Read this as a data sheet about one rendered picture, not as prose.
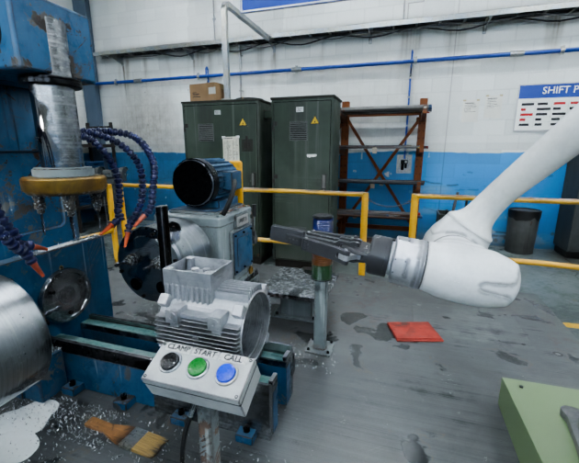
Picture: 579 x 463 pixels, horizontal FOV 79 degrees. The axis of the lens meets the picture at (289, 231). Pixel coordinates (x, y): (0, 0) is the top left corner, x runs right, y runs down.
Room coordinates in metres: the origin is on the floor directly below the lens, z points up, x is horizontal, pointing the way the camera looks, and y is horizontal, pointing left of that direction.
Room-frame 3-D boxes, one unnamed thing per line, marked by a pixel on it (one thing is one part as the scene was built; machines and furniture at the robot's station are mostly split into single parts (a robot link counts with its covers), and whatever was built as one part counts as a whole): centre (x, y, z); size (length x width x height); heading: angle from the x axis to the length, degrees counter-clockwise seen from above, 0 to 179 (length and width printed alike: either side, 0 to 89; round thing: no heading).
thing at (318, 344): (0.97, -0.09, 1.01); 0.08 x 0.08 x 0.42; 72
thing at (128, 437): (0.63, 0.36, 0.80); 0.21 x 0.05 x 0.01; 68
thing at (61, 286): (0.88, 0.60, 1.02); 0.15 x 0.02 x 0.15; 162
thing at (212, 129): (4.48, 0.75, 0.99); 1.02 x 0.49 x 1.98; 72
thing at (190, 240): (1.16, 0.41, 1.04); 0.41 x 0.25 x 0.25; 162
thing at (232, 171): (1.44, 0.29, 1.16); 0.33 x 0.26 x 0.42; 162
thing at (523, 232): (4.72, -3.22, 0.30); 0.39 x 0.39 x 0.60
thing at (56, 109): (0.86, 0.55, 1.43); 0.18 x 0.18 x 0.48
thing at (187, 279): (0.75, 0.21, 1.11); 0.12 x 0.11 x 0.07; 72
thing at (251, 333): (0.74, 0.17, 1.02); 0.20 x 0.19 x 0.19; 72
